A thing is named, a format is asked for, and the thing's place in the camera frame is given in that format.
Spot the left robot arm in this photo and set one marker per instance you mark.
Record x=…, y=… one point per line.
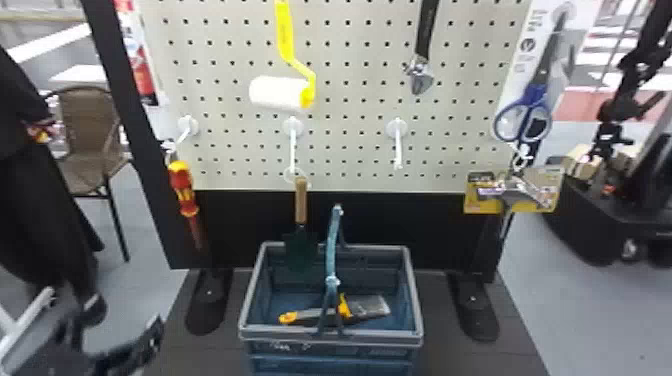
x=131, y=352

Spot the white pegboard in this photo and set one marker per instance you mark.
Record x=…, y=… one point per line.
x=357, y=152

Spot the yellow paint roller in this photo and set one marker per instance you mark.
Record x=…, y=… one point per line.
x=278, y=92

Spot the blue basket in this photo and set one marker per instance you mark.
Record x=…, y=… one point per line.
x=330, y=337

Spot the red screwdriver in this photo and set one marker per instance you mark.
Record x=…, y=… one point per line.
x=182, y=188

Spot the tool on yellow card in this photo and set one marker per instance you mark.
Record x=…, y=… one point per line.
x=517, y=190

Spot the blue scissors on card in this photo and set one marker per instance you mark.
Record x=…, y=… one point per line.
x=531, y=100

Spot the brown chair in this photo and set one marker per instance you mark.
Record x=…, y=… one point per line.
x=89, y=136

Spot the person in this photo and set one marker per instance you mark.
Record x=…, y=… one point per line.
x=36, y=210

